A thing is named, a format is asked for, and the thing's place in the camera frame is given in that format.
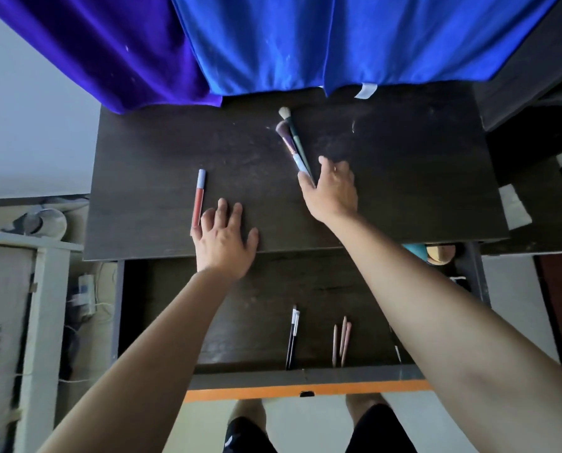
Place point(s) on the white paper sheet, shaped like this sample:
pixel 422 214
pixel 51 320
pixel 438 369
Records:
pixel 514 208

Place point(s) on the beige makeup sponge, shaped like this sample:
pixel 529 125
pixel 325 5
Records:
pixel 440 253

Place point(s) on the dark wooden side cabinet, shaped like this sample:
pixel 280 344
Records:
pixel 540 136

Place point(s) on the grey round fan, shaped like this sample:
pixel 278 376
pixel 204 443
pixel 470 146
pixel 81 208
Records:
pixel 42 222

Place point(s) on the person's left little finger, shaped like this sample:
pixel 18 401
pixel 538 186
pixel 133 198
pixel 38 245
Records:
pixel 196 234

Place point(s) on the white power adapter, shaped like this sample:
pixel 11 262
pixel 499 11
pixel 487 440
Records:
pixel 83 293

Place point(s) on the person's left leg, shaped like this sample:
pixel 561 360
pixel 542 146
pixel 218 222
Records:
pixel 248 411

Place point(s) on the person's left thumb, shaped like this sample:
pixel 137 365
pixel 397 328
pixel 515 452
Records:
pixel 252 239

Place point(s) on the purple curtain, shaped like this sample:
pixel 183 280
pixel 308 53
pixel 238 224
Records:
pixel 120 47

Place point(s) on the person's right leg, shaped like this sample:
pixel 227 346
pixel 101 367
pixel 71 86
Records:
pixel 365 404

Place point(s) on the white curtain tag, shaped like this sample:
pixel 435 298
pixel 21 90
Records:
pixel 365 91

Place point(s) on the blue curtain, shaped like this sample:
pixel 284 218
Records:
pixel 337 37

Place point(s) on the person's right thumb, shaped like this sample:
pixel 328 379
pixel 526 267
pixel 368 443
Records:
pixel 306 182

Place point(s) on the person's leg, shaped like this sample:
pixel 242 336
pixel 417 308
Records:
pixel 365 404
pixel 248 411

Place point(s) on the small white tipped brush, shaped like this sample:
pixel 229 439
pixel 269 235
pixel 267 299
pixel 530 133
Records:
pixel 397 353

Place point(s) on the black thin makeup brush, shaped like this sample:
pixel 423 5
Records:
pixel 290 339
pixel 294 337

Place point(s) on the person's right hand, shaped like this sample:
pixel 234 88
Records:
pixel 333 193

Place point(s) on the black shorts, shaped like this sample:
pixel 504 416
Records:
pixel 380 434

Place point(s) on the person's left middle finger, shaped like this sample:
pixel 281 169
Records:
pixel 222 213

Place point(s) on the person's left hand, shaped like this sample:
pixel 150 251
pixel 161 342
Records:
pixel 222 247

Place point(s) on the red lip gloss tube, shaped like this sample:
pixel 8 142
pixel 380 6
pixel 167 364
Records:
pixel 198 198

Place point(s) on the teal makeup sponge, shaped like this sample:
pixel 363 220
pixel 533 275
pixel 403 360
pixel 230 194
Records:
pixel 415 251

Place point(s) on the dark wooden drawer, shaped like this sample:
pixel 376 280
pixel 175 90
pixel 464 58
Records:
pixel 271 287

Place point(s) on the person's right forearm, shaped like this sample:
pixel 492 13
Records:
pixel 450 325

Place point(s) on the person's left forearm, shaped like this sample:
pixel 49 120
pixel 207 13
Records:
pixel 153 363

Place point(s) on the white cabinet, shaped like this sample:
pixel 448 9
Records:
pixel 16 339

